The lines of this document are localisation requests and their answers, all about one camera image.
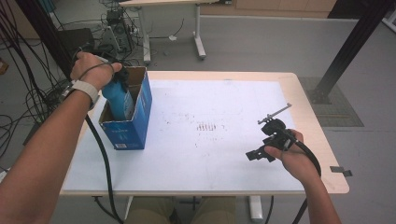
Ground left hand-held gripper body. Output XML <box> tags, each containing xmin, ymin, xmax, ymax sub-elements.
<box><xmin>92</xmin><ymin>53</ymin><xmax>131</xmax><ymax>90</ymax></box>

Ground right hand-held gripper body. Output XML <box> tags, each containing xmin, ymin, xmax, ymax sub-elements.
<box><xmin>257</xmin><ymin>103</ymin><xmax>297</xmax><ymax>151</ymax></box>

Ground blue detergent bottle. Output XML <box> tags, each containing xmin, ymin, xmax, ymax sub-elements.
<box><xmin>102</xmin><ymin>77</ymin><xmax>136</xmax><ymax>121</ymax></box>

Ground blue cardboard box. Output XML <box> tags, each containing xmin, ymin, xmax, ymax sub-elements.
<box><xmin>98</xmin><ymin>65</ymin><xmax>153</xmax><ymax>151</ymax></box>

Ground person's left hand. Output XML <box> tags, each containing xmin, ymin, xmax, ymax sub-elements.
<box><xmin>70</xmin><ymin>50</ymin><xmax>123</xmax><ymax>91</ymax></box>

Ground person's right hand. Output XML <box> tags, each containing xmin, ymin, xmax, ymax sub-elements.
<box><xmin>264</xmin><ymin>129</ymin><xmax>322</xmax><ymax>185</ymax></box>

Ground grey band wristwatch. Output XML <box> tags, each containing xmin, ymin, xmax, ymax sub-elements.
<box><xmin>61</xmin><ymin>78</ymin><xmax>101</xmax><ymax>110</ymax></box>

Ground white table leg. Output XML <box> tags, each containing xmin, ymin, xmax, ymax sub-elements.
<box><xmin>247</xmin><ymin>195</ymin><xmax>265</xmax><ymax>224</ymax></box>

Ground black case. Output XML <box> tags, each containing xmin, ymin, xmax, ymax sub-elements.
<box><xmin>55</xmin><ymin>27</ymin><xmax>96</xmax><ymax>55</ymax></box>

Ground dark grid floor mat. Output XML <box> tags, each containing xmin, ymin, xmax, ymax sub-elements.
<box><xmin>298</xmin><ymin>77</ymin><xmax>364</xmax><ymax>128</ymax></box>

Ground person's right leg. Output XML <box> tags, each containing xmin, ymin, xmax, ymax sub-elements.
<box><xmin>189</xmin><ymin>196</ymin><xmax>237</xmax><ymax>224</ymax></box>

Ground person's leg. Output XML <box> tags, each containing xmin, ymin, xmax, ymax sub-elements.
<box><xmin>123</xmin><ymin>196</ymin><xmax>176</xmax><ymax>224</ymax></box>
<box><xmin>189</xmin><ymin>196</ymin><xmax>237</xmax><ymax>224</ymax></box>

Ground grey tape strip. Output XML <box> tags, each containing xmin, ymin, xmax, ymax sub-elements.
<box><xmin>330</xmin><ymin>165</ymin><xmax>354</xmax><ymax>177</ymax></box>

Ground white-legged desk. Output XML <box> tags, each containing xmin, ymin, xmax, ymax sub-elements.
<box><xmin>118</xmin><ymin>0</ymin><xmax>233</xmax><ymax>65</ymax></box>

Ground thick black metal stand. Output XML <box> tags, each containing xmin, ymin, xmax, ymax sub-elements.
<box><xmin>306</xmin><ymin>0</ymin><xmax>396</xmax><ymax>105</ymax></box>

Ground person's left leg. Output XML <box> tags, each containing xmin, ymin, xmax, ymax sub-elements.
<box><xmin>123</xmin><ymin>196</ymin><xmax>176</xmax><ymax>224</ymax></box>

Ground computer equipment with cables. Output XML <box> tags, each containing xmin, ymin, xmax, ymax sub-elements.
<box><xmin>99</xmin><ymin>0</ymin><xmax>141</xmax><ymax>59</ymax></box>

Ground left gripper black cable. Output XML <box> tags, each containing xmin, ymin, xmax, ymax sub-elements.
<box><xmin>72</xmin><ymin>46</ymin><xmax>125</xmax><ymax>224</ymax></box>

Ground bundle of black cables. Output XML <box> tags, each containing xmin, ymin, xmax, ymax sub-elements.
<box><xmin>0</xmin><ymin>6</ymin><xmax>74</xmax><ymax>158</ymax></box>

